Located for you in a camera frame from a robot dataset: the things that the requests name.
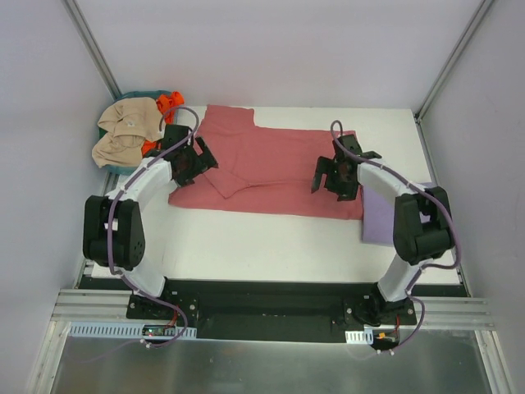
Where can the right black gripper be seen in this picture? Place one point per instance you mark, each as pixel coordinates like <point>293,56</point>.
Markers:
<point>329,173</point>

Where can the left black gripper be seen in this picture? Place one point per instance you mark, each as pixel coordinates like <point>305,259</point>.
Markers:
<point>201,160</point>

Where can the pink red t shirt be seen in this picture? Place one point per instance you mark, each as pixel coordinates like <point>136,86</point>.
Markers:
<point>262,170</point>

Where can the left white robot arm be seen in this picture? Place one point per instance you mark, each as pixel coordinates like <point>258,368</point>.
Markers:
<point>113,233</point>

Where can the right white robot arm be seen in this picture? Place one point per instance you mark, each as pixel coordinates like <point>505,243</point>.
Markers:
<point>422,224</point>

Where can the orange t shirt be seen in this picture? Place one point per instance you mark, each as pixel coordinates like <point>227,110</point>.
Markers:
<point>164,102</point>

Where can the folded purple t shirt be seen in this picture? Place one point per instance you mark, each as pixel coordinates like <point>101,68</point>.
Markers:
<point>378,219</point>

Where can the teal plastic basket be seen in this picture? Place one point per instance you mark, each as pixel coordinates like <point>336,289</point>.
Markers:
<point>167,118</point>

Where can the beige t shirt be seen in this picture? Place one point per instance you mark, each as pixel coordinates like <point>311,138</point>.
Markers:
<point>128,124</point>

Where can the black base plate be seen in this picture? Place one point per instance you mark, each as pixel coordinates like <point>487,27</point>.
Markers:
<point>272,311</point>

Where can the right white cable duct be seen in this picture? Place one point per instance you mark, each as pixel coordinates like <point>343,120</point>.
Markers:
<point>364,337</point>

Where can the white cable duct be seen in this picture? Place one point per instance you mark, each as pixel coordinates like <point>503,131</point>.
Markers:
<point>130,331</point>
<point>364,337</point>

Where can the left aluminium frame post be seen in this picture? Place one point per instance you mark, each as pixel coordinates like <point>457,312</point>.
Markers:
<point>87,36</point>

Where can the aluminium frame post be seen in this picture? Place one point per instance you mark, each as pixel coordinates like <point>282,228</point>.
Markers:
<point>87,36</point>
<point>474,23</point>

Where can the aluminium front rail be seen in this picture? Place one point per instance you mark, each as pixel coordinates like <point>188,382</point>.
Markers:
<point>109,306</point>

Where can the left white cable duct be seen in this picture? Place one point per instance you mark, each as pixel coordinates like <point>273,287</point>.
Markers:
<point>130,331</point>

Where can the right aluminium frame post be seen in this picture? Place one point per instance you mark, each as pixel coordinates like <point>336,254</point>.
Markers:
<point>474,23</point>

